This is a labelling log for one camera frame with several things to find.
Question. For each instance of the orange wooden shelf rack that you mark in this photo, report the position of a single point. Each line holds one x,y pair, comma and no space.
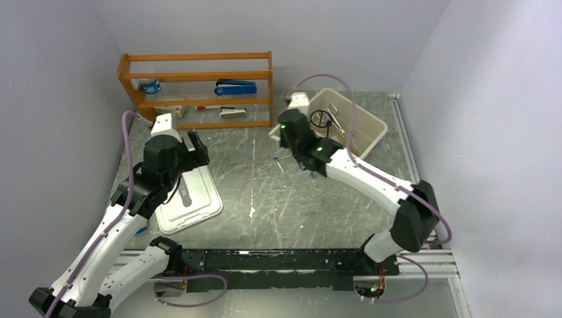
189,80

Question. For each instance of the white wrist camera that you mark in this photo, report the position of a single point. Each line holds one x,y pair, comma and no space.
299,101
165,124

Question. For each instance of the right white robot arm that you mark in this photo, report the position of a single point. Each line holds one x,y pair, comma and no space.
411,205

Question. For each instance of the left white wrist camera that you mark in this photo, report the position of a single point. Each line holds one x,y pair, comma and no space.
165,124

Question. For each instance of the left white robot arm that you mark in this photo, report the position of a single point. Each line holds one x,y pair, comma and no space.
86,288

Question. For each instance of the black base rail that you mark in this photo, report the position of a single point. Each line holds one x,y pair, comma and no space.
335,268

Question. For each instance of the white plastic container lid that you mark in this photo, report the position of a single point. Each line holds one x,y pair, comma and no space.
194,200

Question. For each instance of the beige plastic bin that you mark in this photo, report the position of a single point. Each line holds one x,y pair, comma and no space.
367,129

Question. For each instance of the black metal ring stand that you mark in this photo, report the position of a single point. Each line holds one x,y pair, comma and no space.
321,119

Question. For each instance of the blue stapler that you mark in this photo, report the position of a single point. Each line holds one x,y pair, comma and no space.
229,87

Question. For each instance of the red white marker pen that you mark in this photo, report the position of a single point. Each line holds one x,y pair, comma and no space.
208,107

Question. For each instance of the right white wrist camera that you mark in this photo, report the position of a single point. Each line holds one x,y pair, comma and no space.
299,101

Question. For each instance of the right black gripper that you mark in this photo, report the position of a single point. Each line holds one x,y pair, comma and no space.
283,142

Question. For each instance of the blue yellow small object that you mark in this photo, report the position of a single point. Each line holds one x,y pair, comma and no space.
142,229

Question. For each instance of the small white green box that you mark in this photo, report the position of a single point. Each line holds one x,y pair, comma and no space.
178,111

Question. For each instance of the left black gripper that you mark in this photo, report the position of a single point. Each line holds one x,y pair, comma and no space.
194,158

